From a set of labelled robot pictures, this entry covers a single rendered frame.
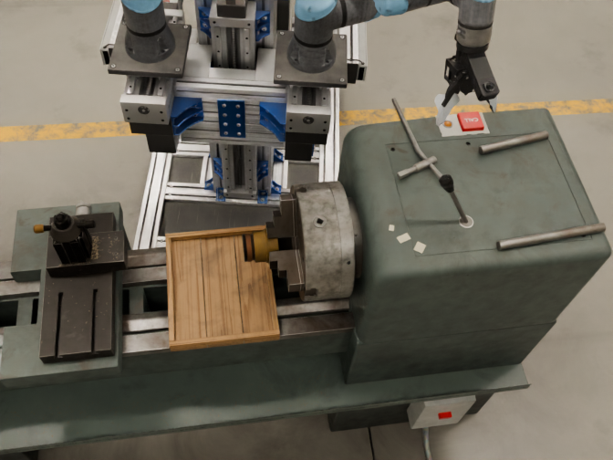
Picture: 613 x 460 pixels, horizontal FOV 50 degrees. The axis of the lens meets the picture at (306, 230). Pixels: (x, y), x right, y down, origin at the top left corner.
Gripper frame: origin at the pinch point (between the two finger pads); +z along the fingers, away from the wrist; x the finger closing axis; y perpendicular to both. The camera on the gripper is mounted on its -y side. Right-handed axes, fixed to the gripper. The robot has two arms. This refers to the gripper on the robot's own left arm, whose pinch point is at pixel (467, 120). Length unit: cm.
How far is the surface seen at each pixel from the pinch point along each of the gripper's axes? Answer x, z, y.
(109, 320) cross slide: 96, 42, 5
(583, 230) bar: -21.1, 21.6, -24.5
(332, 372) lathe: 36, 89, 1
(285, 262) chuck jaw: 48, 31, -1
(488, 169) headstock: -8.1, 16.8, -0.3
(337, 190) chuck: 31.3, 16.8, 5.8
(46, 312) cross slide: 111, 39, 11
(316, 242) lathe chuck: 41.2, 21.1, -6.1
